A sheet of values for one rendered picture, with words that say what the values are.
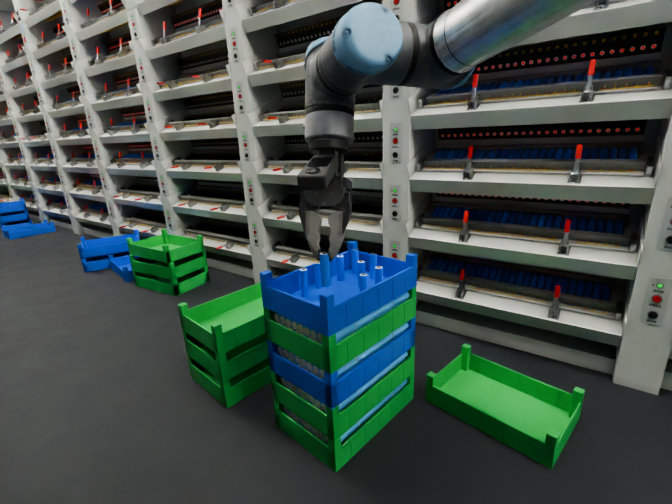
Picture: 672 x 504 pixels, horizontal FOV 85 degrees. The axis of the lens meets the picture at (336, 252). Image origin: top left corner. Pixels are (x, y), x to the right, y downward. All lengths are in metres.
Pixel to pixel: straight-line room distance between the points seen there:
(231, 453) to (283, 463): 0.12
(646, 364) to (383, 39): 1.02
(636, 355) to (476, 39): 0.93
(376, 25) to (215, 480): 0.88
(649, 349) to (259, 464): 0.99
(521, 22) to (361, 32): 0.20
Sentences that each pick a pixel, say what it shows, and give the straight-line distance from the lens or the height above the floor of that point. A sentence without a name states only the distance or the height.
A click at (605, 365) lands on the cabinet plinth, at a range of 1.32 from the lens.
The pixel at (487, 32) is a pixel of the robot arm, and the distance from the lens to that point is 0.57.
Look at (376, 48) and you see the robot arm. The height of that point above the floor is 0.78.
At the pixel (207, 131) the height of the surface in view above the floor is 0.71.
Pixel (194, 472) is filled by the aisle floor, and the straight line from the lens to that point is 0.96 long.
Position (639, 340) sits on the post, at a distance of 1.23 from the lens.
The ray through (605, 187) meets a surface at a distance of 1.12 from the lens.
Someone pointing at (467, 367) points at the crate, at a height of 0.01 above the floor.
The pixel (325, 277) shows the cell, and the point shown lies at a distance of 0.67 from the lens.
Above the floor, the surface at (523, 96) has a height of 0.75.
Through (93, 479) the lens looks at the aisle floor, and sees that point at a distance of 1.04.
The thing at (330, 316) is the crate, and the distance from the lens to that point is 0.67.
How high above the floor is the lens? 0.67
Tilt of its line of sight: 18 degrees down
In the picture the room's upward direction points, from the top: 2 degrees counter-clockwise
